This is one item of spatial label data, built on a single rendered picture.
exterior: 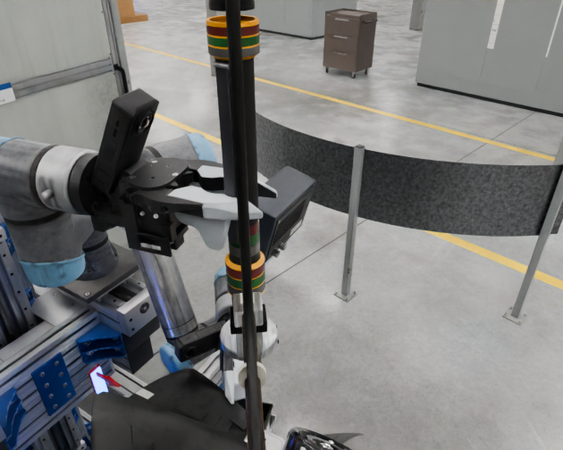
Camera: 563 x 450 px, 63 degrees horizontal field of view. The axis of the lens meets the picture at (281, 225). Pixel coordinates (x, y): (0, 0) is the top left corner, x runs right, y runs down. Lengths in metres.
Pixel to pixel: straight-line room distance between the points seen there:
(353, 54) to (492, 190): 5.16
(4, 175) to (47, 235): 0.09
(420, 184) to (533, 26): 4.36
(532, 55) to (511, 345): 4.40
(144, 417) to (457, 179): 2.03
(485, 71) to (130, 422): 6.50
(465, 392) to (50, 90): 2.45
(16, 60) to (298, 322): 1.89
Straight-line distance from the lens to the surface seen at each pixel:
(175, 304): 1.01
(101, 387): 0.98
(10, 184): 0.59
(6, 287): 1.42
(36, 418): 1.53
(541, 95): 6.62
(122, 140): 0.47
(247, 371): 0.41
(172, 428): 0.61
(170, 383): 0.92
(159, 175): 0.49
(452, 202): 2.46
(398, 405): 2.38
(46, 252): 0.64
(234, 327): 0.50
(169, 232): 0.49
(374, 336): 2.65
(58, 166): 0.55
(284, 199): 1.30
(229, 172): 0.43
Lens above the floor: 1.87
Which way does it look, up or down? 32 degrees down
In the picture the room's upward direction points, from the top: straight up
